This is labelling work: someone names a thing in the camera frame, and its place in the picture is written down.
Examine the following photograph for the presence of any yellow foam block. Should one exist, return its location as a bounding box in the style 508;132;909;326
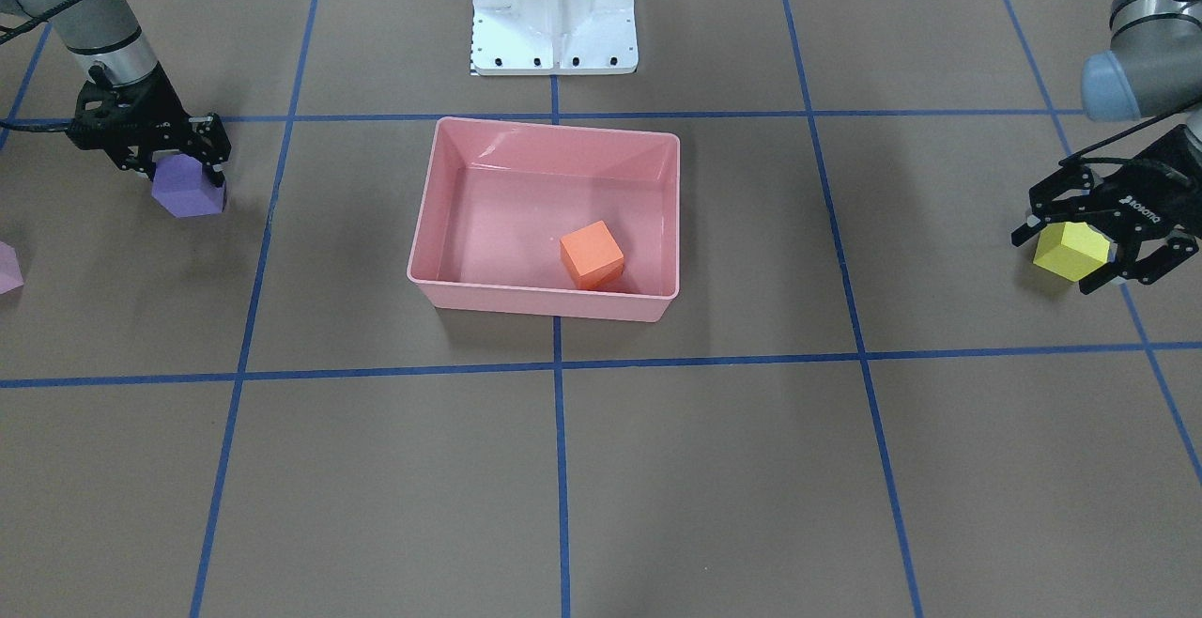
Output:
1033;222;1113;283

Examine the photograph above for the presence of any pink plastic bin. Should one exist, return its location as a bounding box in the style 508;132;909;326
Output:
407;117;680;323

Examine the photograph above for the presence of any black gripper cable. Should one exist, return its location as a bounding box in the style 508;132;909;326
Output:
0;0;123;135

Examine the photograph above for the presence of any pink foam block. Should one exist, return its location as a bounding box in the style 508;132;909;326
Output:
0;240;24;295

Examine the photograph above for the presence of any purple foam block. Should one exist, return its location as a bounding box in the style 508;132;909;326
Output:
151;153;226;219

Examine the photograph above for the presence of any orange foam block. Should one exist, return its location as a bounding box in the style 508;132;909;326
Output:
559;221;625;291

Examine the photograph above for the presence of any white camera stand post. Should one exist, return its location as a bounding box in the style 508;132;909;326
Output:
470;0;639;76

